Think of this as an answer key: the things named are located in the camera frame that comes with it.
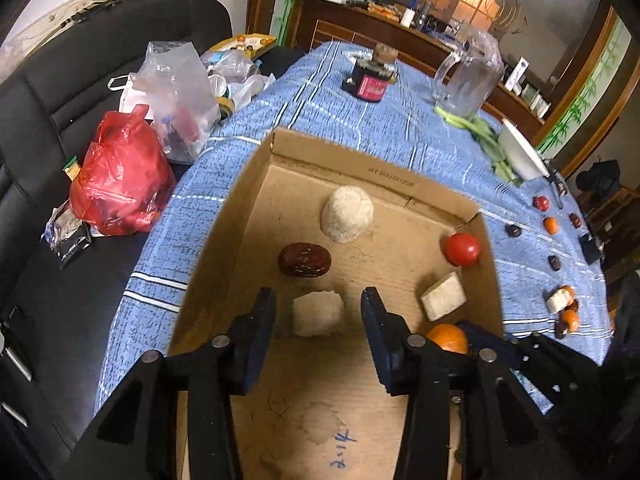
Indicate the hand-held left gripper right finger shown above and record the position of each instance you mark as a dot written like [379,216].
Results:
[377,342]

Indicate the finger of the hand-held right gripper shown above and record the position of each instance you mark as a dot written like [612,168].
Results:
[482,337]

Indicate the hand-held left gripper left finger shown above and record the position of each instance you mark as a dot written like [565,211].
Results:
[257,342]

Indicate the large red tomato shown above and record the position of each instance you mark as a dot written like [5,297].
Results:
[462,249]

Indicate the wrinkled red jujube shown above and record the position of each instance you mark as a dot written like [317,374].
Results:
[304,260]

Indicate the round white foam ball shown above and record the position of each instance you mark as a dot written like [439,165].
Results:
[347,212]

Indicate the cardboard box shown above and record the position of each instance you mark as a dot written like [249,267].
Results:
[300,185]

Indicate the small orange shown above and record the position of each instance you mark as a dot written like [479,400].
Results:
[550,225]

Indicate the small red tomato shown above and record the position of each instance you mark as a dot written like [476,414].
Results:
[541,202]

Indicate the large red jujube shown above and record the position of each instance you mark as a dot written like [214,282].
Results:
[576,219]

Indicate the wooden stair railing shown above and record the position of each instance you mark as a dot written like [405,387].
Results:
[612,220]

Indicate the white bowl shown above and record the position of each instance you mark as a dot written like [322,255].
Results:
[522,152]

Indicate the dark hanging coat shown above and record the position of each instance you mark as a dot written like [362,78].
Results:
[597,180]

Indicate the green leafy vegetables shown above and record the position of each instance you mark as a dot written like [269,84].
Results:
[487,137]

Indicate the small black packet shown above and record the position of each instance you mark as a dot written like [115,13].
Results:
[74,247]

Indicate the red plastic bag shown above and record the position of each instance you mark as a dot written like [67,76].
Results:
[120,180]

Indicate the blue plaid tablecloth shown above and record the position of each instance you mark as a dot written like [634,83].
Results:
[350,120]

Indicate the yellow tape roll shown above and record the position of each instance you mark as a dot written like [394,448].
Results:
[226,108]

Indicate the green yellow packet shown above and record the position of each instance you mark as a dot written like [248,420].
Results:
[72,167]

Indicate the clear glass pitcher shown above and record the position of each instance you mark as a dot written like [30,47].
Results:
[472,80]

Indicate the clear plastic bag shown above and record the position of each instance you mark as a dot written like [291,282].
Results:
[175,95]

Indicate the black jar with red label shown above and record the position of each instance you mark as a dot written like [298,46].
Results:
[370,80]

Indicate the crumpled clear plastic bags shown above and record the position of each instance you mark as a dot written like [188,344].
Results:
[237,77]

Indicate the tall white carton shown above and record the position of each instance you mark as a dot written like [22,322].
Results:
[519,74]

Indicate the white paper bag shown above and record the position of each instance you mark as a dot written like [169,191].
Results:
[125,91]

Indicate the yellow snack tray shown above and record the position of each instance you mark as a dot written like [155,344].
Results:
[247,42]

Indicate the wooden counter partition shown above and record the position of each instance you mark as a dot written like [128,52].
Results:
[340,30]

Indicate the black leather sofa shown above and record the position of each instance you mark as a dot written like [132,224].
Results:
[60,85]

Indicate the white bottle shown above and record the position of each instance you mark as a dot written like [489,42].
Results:
[406,16]

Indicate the green bamboo wall painting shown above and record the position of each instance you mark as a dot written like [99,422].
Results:
[585,105]

